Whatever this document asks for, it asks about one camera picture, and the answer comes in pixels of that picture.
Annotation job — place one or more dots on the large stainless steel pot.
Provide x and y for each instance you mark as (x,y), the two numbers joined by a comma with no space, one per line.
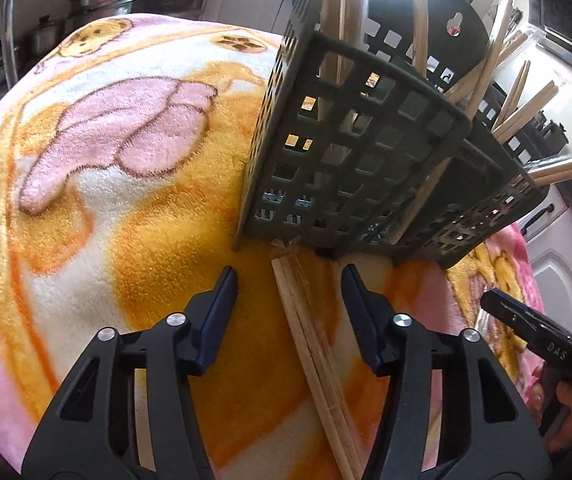
(103,2)

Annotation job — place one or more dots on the black plastic utensil basket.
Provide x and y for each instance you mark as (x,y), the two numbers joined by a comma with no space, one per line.
(366,160)

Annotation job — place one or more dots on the plastic-wrapped wooden chopstick pair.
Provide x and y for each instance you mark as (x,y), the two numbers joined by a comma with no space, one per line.
(338,20)
(491,55)
(316,350)
(420,10)

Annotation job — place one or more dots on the white window-wall base cabinets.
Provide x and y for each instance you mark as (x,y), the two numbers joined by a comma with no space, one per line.
(251,0)

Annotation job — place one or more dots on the dark baking tray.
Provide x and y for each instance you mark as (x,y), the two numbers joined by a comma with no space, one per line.
(168,0)

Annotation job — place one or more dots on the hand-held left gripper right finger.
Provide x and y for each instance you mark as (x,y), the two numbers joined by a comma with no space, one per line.
(363,310)

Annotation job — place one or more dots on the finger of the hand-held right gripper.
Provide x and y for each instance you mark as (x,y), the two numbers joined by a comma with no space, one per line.
(541,332)

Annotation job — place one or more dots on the pink bear print blanket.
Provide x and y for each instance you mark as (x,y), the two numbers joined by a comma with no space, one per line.
(90,210)

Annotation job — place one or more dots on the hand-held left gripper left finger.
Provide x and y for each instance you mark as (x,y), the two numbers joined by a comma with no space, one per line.
(218,310)

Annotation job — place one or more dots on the white side base cabinets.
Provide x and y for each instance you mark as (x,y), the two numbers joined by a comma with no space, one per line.
(556,260)

